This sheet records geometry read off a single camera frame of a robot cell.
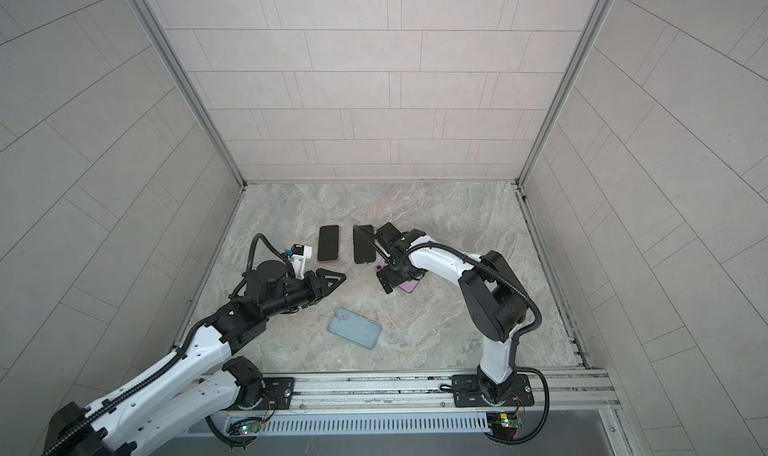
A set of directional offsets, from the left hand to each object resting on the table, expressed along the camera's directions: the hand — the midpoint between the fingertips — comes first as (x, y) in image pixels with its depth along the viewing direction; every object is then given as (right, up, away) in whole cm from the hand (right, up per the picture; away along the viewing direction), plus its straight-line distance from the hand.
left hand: (350, 281), depth 71 cm
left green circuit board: (-21, -30, -7) cm, 37 cm away
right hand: (+12, -5, +18) cm, 22 cm away
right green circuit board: (+38, -32, -3) cm, 49 cm away
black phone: (+10, -1, +7) cm, 12 cm away
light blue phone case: (-1, -16, +11) cm, 20 cm away
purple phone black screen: (-12, +6, +28) cm, 31 cm away
